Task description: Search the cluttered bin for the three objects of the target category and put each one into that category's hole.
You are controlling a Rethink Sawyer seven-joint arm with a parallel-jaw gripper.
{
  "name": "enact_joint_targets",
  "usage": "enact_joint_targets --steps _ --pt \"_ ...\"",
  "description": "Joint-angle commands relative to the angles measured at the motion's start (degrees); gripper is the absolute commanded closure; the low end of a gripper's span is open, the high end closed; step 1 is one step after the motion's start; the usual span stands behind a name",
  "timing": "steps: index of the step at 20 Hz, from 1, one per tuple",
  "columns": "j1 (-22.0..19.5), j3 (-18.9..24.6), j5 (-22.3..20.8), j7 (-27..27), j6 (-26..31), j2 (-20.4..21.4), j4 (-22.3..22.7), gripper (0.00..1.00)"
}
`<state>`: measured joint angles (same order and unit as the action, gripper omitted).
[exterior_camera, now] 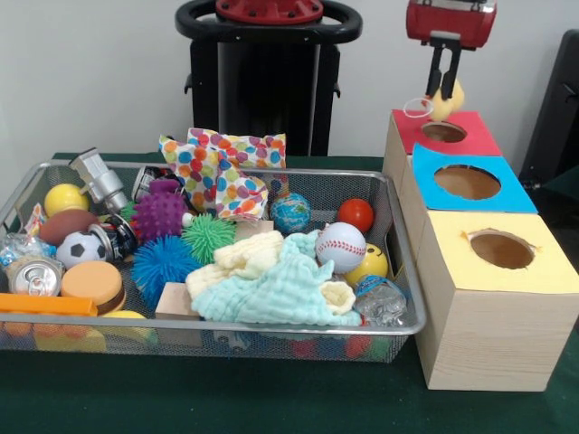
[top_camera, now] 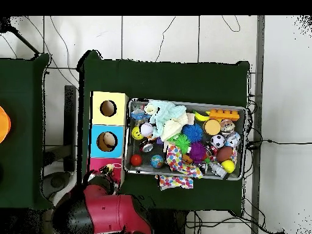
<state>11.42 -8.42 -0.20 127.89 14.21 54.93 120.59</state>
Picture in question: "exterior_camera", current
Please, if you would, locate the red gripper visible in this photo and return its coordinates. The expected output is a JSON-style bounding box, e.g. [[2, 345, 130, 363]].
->
[[405, 0, 498, 100]]

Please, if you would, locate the yellow plush duck toy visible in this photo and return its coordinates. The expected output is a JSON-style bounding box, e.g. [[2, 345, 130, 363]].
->
[[403, 79, 466, 122]]

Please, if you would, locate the blue green globe ball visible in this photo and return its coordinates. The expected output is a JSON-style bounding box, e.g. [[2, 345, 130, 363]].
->
[[270, 193, 313, 235]]

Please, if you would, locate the wooden three-hole box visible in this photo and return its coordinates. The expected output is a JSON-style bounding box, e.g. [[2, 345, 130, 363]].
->
[[382, 109, 579, 392]]

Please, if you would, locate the shallow mesh bin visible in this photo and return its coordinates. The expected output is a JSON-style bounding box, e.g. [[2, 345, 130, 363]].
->
[[0, 160, 428, 365]]

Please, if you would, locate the black upright panel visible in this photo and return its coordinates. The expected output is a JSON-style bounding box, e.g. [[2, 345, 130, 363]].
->
[[518, 29, 579, 191]]

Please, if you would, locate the red orange ball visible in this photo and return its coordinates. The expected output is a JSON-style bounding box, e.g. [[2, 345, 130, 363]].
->
[[337, 197, 375, 234]]

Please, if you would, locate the dark green side-table cloth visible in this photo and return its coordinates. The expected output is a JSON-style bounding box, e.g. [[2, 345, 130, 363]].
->
[[537, 169, 579, 218]]

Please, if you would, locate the white baseball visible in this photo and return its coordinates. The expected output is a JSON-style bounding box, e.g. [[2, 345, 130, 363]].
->
[[315, 222, 367, 275]]

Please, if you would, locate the yellow ball with black band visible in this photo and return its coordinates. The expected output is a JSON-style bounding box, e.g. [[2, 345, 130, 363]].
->
[[344, 242, 389, 287]]

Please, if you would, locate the pale yellow muslin cloth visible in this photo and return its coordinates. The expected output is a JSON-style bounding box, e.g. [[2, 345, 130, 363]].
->
[[185, 230, 357, 316]]

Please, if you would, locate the teal muslin cloth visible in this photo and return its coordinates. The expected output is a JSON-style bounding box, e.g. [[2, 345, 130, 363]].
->
[[189, 231, 363, 327]]

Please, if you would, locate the green spiky ball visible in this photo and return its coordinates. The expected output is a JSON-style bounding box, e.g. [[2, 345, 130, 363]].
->
[[180, 214, 239, 267]]

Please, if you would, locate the purple knobbly toy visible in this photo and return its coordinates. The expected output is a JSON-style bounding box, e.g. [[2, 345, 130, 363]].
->
[[130, 179, 191, 244]]

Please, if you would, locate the blue spiky ball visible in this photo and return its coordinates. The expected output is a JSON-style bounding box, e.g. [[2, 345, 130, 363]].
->
[[130, 234, 205, 307]]

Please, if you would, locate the dark green table cloth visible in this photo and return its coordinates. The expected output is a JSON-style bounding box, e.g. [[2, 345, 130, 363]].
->
[[0, 151, 579, 434]]

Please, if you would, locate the plain yellow ball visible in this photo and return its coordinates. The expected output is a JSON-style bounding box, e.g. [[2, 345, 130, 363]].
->
[[43, 184, 90, 218]]

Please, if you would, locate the brown toy football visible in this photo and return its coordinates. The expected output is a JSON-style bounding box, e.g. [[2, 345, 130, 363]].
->
[[38, 210, 100, 248]]

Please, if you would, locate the orange foam disc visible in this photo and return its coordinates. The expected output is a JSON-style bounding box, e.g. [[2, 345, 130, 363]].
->
[[60, 259, 127, 316]]

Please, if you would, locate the orange toy brick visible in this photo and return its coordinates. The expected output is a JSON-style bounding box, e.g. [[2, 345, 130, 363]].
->
[[0, 293, 99, 317]]

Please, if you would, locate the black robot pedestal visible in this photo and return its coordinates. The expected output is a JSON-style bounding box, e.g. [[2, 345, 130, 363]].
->
[[175, 0, 363, 157]]

